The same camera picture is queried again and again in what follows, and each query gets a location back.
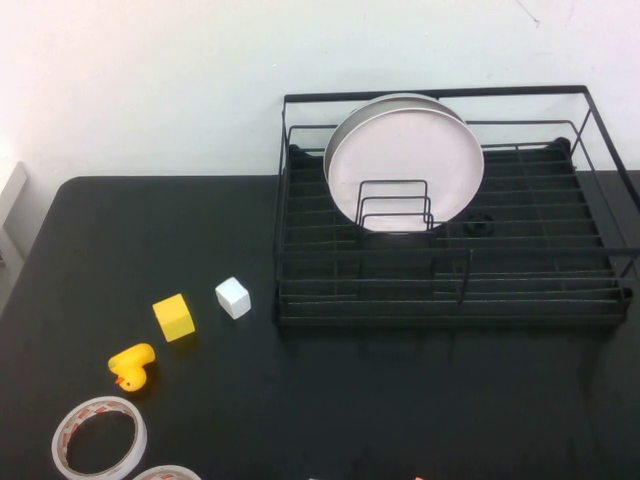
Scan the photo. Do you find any pale pink round plate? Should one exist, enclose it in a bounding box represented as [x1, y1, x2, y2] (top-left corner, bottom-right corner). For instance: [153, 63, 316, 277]
[327, 106, 486, 235]

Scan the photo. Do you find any white grey round plate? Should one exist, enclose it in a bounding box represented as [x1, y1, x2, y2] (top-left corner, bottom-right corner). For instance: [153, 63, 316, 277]
[322, 92, 464, 177]

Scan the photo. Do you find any white foam cube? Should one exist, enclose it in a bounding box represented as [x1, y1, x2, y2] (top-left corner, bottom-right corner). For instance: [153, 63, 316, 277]
[214, 276, 252, 320]

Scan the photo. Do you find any black round drain plug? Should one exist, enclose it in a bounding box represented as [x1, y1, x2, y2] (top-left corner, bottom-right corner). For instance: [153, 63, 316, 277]
[463, 212, 496, 237]

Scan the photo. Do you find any yellow foam cube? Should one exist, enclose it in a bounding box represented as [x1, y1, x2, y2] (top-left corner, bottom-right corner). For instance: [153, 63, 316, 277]
[152, 293, 197, 345]

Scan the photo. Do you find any yellow rubber duck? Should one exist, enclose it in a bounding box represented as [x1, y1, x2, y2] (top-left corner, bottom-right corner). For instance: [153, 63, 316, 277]
[107, 342, 157, 395]

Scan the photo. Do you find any white double-sided tape roll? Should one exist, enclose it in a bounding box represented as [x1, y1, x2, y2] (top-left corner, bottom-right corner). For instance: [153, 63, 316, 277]
[132, 464, 202, 480]
[51, 395, 149, 480]

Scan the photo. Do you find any white side panel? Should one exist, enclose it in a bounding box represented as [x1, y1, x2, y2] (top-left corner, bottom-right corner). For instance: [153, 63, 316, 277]
[0, 160, 29, 267]

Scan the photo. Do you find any black wire dish rack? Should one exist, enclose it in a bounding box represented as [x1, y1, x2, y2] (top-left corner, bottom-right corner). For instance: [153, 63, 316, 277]
[272, 83, 640, 329]

